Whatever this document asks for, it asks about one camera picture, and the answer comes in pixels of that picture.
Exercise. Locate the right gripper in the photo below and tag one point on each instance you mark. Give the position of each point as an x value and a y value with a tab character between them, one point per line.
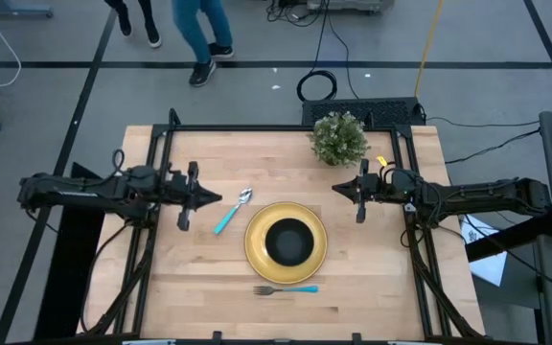
376	188

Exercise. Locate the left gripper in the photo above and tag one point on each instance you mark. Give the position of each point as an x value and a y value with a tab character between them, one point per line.
182	191

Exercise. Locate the yellow round plate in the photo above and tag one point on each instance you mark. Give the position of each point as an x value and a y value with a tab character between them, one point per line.
257	249

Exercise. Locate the black bowl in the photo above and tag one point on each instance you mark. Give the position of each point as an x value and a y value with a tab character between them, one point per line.
289	242

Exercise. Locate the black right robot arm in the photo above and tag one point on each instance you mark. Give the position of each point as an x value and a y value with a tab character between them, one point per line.
487	194

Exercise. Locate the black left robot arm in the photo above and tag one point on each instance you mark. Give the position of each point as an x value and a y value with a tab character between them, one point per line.
75	191

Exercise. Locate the yellow tag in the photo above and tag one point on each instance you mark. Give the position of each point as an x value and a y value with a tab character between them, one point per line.
381	160

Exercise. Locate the potted green plant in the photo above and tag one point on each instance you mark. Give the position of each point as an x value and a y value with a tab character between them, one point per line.
338	139

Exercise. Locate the black perforated metal box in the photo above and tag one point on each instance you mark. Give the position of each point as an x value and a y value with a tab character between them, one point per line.
381	111

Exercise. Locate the black table clamp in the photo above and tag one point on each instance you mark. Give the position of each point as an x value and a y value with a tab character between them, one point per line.
357	337
217	336

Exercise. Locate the black flat panel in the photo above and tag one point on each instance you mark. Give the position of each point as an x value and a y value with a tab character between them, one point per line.
67	268

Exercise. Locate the white paper sheet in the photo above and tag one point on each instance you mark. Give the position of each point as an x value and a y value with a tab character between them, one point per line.
489	268

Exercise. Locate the black beam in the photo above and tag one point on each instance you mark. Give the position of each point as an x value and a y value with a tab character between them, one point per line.
511	237

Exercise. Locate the grey equipment case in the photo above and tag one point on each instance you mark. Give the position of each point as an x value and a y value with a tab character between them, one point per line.
348	5

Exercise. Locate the black aluminium rig frame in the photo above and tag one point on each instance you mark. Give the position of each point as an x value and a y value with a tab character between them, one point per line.
281	128

